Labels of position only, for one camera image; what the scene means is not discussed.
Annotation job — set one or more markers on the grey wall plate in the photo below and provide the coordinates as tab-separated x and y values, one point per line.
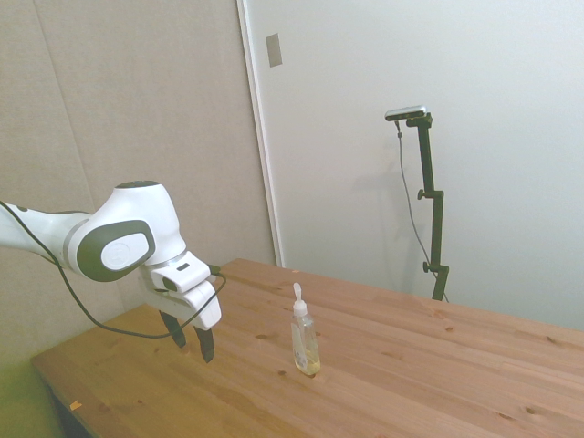
274	50

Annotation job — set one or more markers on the clear sanitizer pump bottle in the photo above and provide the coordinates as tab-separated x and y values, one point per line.
305	337

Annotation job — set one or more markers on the small orange tape scrap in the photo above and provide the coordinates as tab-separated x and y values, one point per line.
75	403

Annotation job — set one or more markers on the black camera stand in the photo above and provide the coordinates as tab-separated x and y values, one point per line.
437	228

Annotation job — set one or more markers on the white door frame strip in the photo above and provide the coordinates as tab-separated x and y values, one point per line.
260	137

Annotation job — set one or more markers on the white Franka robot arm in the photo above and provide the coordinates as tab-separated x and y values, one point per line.
137	205

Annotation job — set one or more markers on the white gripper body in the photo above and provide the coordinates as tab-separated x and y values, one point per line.
201	305

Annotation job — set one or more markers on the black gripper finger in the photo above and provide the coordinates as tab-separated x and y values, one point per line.
205	344
179	332

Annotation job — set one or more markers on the silver exterior camera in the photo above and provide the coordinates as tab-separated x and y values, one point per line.
406	112

